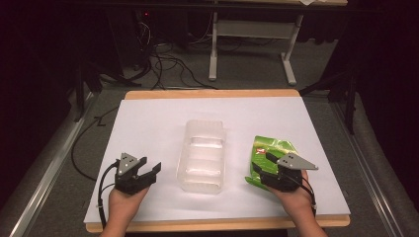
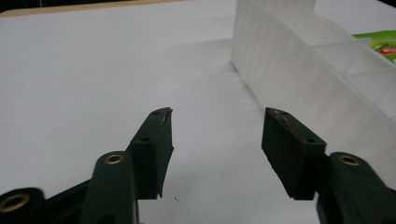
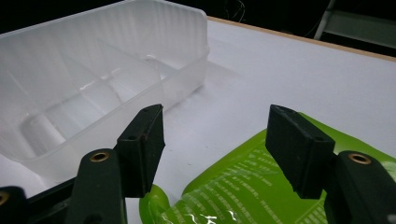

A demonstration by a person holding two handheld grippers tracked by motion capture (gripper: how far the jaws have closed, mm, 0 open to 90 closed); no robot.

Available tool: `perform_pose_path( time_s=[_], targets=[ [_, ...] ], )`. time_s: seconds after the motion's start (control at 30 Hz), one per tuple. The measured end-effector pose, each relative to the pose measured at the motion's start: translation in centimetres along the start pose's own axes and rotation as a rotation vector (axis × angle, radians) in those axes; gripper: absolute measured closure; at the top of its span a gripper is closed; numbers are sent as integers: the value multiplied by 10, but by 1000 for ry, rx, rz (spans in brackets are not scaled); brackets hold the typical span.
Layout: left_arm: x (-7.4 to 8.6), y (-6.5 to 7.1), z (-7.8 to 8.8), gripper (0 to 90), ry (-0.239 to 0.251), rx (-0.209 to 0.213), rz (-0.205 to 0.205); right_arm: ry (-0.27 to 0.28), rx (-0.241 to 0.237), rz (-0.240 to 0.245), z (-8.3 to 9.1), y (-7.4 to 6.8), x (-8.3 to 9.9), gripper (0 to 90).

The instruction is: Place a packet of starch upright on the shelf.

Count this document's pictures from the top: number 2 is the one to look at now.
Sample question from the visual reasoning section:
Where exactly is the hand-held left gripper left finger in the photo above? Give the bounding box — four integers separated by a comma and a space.
79, 106, 175, 224

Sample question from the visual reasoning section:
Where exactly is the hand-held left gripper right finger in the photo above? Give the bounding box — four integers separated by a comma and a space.
261, 106, 396, 224

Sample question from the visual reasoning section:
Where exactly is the translucent plastic compartment box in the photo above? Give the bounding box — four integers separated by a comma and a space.
230, 0, 396, 191

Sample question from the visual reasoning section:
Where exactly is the green snack packet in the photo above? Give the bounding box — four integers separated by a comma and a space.
352, 30, 396, 65

